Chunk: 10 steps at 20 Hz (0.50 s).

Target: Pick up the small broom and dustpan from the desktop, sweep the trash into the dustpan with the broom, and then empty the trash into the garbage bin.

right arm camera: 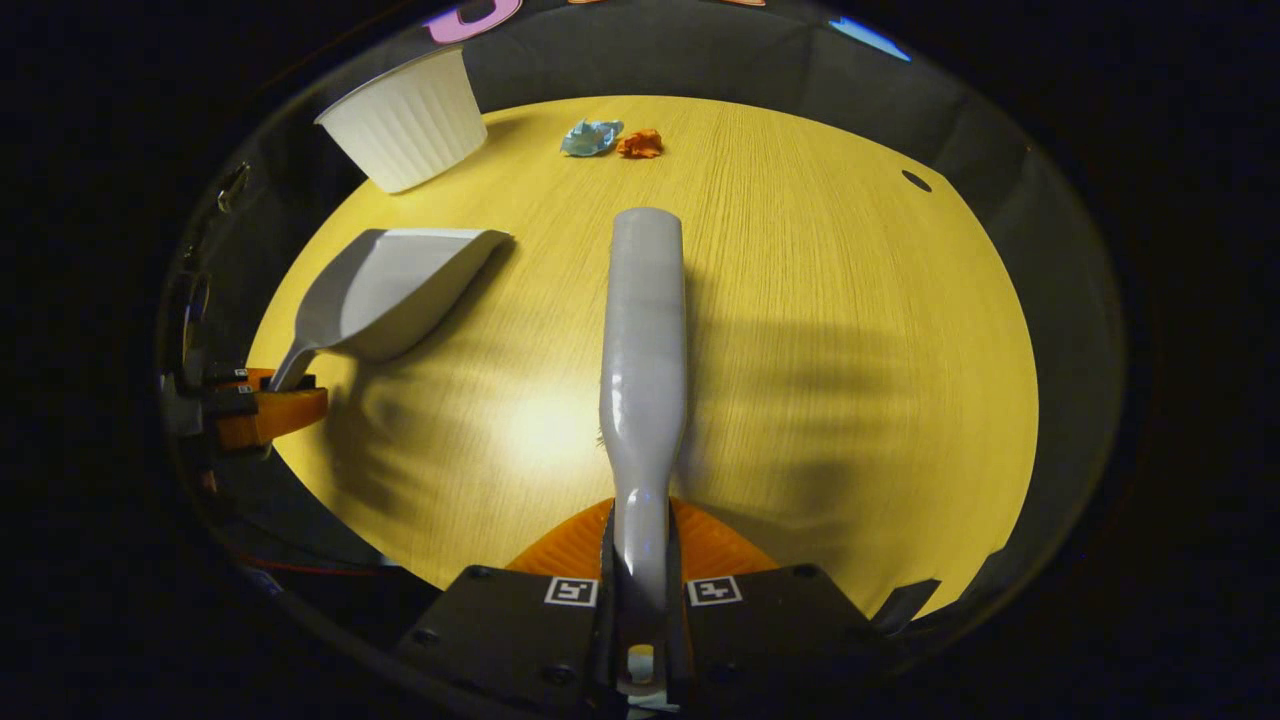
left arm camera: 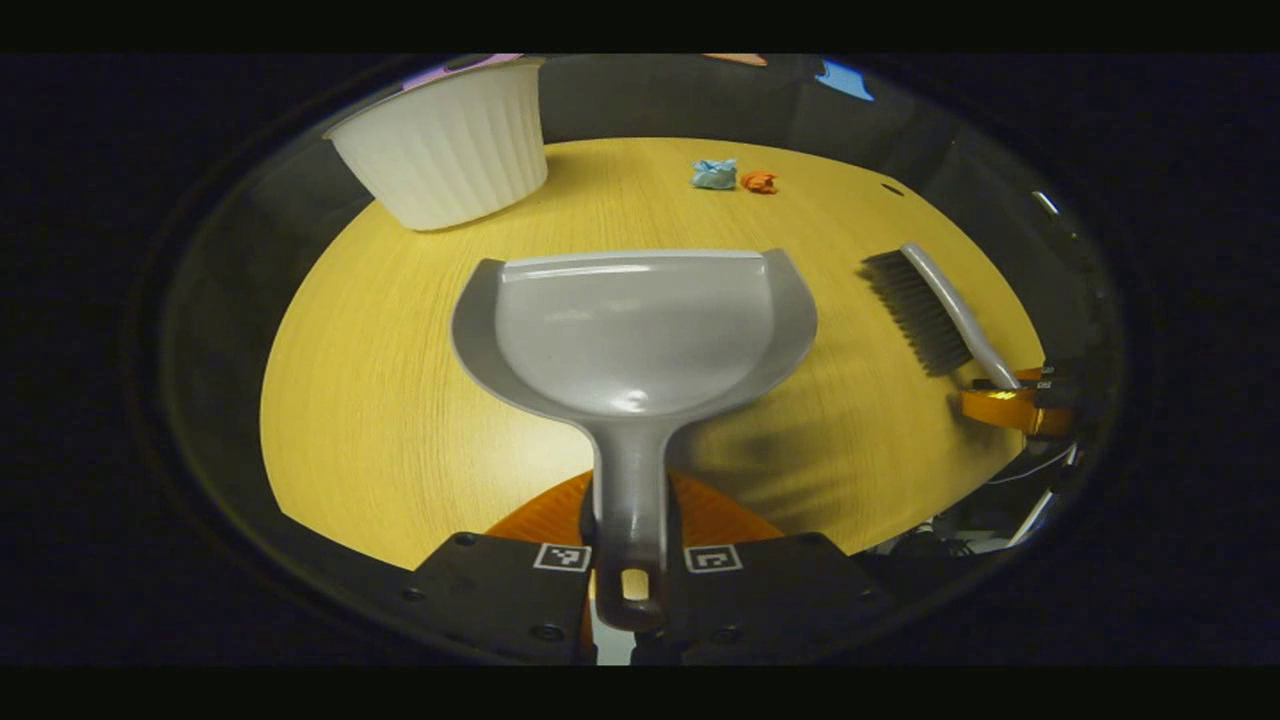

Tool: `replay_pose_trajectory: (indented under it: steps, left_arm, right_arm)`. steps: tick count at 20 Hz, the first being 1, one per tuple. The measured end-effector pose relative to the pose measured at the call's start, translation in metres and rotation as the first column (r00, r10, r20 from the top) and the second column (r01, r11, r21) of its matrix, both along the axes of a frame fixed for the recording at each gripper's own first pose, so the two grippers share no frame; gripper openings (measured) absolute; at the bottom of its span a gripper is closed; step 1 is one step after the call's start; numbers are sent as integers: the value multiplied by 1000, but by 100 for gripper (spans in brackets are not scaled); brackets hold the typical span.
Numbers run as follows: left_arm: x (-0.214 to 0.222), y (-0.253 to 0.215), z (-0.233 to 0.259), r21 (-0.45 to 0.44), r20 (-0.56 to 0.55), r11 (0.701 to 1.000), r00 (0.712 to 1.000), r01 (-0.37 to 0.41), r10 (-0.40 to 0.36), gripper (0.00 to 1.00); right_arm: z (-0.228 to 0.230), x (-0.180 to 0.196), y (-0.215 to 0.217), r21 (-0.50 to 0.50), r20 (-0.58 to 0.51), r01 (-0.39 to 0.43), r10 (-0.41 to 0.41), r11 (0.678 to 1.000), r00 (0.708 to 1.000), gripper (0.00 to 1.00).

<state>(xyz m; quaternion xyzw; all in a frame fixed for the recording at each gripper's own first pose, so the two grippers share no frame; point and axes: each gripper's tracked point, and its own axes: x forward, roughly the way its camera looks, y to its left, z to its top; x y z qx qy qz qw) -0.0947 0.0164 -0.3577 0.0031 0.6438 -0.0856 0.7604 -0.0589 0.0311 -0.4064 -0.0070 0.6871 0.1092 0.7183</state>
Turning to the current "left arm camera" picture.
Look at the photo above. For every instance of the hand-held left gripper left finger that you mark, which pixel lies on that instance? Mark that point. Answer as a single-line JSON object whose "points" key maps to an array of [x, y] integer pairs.
{"points": [[500, 600]]}

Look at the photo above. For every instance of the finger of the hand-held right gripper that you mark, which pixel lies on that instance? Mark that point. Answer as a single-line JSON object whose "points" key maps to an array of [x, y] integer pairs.
{"points": [[1060, 378], [1005, 410]]}

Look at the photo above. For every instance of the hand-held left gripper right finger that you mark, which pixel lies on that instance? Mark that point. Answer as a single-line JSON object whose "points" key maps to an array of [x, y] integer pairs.
{"points": [[770, 600]]}

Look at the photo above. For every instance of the small grey broom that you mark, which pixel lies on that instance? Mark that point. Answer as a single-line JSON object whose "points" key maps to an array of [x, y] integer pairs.
{"points": [[915, 310]]}

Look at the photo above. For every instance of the grey plastic dustpan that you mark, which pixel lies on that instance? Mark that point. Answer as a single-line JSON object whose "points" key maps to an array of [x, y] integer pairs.
{"points": [[630, 340]]}

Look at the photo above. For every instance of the orange paper trash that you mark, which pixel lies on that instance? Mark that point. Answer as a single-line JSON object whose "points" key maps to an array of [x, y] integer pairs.
{"points": [[759, 182]]}

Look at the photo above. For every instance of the blue paper trash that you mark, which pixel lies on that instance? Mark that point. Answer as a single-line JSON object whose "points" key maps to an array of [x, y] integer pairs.
{"points": [[714, 174]]}

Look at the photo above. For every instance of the white ribbed garbage bin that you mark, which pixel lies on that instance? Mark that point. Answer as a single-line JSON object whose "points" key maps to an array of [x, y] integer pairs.
{"points": [[450, 160]]}

